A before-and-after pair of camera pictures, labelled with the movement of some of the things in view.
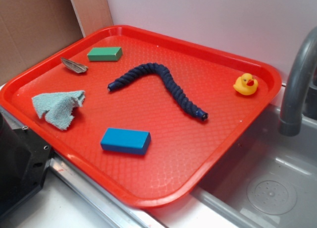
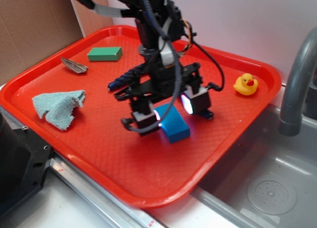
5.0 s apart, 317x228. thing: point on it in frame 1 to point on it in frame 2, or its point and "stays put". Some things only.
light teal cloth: x=58 y=107 stays put
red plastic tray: x=152 y=120 stays put
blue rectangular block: x=126 y=141 to x=174 y=124
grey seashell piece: x=74 y=67 stays put
